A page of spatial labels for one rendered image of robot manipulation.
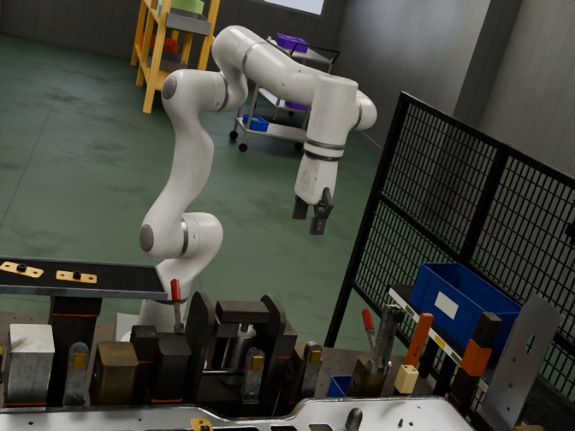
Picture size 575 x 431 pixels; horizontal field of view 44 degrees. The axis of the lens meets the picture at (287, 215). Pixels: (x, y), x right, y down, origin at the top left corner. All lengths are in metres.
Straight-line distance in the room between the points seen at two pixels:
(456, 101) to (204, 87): 4.93
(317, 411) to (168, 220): 0.60
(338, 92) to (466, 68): 5.13
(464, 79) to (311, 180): 5.11
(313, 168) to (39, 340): 0.64
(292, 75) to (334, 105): 0.15
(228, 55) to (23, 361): 0.80
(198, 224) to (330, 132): 0.58
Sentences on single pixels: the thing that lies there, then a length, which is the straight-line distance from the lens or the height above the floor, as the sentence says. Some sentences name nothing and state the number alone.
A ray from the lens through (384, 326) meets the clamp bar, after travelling 1.71.
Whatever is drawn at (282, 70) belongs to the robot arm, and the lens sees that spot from 1.55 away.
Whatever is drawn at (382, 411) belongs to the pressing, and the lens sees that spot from 1.72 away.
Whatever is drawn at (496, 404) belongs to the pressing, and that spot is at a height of 1.05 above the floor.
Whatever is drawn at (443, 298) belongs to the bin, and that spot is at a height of 1.11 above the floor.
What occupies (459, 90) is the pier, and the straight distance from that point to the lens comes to 6.57.
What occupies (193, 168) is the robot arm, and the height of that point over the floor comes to 1.36.
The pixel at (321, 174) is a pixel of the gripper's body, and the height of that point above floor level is 1.52.
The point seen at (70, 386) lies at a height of 1.03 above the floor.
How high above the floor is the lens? 1.90
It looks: 19 degrees down
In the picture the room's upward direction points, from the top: 15 degrees clockwise
